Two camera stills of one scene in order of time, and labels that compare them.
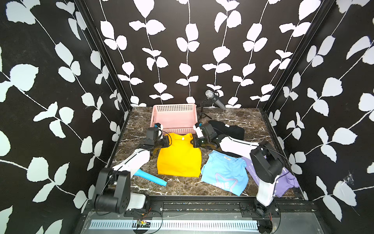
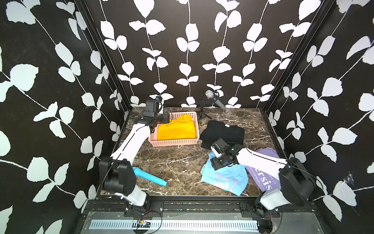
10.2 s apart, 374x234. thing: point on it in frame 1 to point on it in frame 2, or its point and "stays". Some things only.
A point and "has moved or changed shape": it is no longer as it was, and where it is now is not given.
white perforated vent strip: (109, 225) stays
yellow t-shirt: (180, 158) to (181, 127)
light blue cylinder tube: (149, 176) stays
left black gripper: (165, 142) to (166, 117)
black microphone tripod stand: (202, 114) stays
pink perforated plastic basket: (177, 118) has moved or changed shape
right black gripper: (196, 144) to (215, 165)
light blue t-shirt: (226, 171) stays
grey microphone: (211, 95) stays
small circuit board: (142, 224) stays
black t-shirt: (235, 132) stays
